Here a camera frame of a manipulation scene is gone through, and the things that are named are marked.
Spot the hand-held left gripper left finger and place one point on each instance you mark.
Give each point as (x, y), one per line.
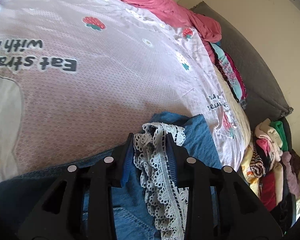
(127, 166)

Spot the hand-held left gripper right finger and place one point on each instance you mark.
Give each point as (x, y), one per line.
(173, 166)

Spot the blue denim pants lace trim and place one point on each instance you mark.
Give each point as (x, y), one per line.
(130, 205)

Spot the beige bed sheet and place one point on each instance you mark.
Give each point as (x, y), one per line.
(240, 120)

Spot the pink strawberry printed blanket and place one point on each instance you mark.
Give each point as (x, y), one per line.
(102, 80)

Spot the heap of mixed clothes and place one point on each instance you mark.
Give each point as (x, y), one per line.
(270, 160)

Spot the colourful floral clothes pile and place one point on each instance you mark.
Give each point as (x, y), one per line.
(231, 72)

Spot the grey padded headboard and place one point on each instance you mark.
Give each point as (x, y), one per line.
(252, 75)

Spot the pink duvet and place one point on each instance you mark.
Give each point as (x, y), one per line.
(165, 0)

